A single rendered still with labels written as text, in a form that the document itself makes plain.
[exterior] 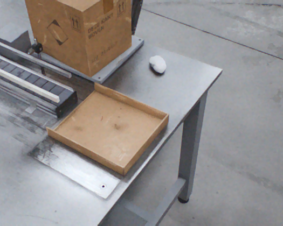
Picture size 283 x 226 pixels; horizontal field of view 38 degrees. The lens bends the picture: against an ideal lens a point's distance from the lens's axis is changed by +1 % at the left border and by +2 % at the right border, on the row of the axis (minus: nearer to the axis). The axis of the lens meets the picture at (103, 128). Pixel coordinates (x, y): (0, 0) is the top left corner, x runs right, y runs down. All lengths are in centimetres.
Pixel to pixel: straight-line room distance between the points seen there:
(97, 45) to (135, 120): 30
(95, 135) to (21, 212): 34
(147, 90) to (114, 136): 25
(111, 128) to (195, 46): 186
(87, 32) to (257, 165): 134
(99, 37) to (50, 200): 59
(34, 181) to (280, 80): 202
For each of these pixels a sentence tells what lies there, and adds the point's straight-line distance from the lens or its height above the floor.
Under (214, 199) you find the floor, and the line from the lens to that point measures 217.
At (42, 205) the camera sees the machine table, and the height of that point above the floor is 83.
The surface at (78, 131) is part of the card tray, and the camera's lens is 132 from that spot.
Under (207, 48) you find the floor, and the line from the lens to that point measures 308.
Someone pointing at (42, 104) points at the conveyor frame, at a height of 87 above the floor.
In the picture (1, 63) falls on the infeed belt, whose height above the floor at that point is 88.
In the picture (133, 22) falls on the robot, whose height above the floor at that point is 64.
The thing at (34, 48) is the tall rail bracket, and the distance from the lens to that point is 147.
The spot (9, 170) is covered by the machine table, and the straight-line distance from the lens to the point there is 127.
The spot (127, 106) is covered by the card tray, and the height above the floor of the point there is 83.
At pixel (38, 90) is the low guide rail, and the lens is 137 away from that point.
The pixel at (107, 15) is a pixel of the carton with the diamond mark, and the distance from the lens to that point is 143.
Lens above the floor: 180
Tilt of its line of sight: 47 degrees down
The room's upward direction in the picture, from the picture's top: 6 degrees counter-clockwise
